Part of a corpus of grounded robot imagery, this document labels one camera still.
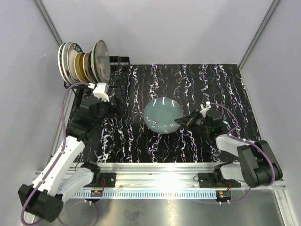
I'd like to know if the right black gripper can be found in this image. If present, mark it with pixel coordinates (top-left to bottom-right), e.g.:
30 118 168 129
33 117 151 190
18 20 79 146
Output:
175 109 210 134

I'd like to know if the red floral plate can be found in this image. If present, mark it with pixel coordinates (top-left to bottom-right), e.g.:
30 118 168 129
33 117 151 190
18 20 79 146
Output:
88 51 95 82

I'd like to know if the white slotted cable duct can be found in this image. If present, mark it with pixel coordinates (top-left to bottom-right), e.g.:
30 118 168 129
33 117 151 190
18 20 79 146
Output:
72 189 231 200

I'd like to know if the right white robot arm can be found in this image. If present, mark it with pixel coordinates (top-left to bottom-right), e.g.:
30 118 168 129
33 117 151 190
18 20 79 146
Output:
175 109 283 188

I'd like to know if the white plate watermelon pattern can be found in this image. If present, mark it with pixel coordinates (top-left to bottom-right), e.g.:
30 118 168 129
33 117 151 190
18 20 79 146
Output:
61 42 73 84

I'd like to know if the yellow patterned small plate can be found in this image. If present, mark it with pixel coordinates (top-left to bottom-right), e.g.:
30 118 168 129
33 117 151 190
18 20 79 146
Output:
79 53 86 82

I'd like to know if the grey plate deer pattern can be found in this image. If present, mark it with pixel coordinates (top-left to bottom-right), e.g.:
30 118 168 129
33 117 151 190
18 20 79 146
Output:
94 40 111 83

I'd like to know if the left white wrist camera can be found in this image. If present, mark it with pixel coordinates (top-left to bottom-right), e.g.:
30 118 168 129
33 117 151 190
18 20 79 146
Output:
88 82 110 102

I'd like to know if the right aluminium frame post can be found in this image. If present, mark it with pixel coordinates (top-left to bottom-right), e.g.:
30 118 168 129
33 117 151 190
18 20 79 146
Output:
238 0 282 70

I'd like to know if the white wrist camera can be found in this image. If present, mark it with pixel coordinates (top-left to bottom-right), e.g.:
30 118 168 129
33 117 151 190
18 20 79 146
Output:
88 82 110 102
200 101 211 118

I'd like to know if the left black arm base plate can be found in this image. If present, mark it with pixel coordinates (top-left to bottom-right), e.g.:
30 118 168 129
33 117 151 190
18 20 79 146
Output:
86 172 117 188

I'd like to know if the aluminium frame post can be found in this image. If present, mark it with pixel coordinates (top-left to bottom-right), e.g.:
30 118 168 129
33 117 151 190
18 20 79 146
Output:
238 0 282 70
33 0 63 47

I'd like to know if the small cream floral plate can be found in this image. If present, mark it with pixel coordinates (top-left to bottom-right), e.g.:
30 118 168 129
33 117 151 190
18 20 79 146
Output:
74 53 81 81

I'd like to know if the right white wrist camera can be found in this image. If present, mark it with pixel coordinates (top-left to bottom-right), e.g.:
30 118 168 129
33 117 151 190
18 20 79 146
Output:
200 101 211 118

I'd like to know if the black wire dish rack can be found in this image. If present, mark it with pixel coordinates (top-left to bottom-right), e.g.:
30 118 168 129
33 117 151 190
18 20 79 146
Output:
71 56 130 117

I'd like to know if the black marble pattern mat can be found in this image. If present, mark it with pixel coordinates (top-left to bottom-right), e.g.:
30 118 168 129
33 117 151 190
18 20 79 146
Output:
75 64 261 163

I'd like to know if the teal bottom plate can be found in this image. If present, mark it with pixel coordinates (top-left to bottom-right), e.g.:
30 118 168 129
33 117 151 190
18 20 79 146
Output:
143 97 183 134

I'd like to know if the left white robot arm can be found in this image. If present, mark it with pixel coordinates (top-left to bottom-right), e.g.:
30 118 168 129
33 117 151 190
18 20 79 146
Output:
18 96 116 222

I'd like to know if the white plate dark green rim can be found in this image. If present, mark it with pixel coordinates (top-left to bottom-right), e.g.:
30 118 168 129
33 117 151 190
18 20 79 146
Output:
67 43 83 84

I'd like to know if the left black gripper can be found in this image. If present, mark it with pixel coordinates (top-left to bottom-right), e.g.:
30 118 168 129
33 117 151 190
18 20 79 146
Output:
93 96 127 126

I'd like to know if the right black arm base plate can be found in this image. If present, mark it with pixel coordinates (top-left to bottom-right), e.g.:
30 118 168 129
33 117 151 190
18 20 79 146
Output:
196 173 241 188

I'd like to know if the cream plate dark floral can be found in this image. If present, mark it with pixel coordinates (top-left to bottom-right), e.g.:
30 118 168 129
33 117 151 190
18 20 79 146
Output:
83 53 90 81

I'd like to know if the left aluminium frame post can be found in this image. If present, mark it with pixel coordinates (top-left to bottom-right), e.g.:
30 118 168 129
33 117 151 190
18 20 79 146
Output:
33 0 63 47

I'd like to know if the mint green flower plate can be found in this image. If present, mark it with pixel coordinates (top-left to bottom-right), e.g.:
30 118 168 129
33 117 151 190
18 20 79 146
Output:
91 44 99 82

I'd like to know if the aluminium mounting rail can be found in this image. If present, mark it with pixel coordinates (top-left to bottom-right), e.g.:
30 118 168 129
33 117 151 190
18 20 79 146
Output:
32 162 286 191

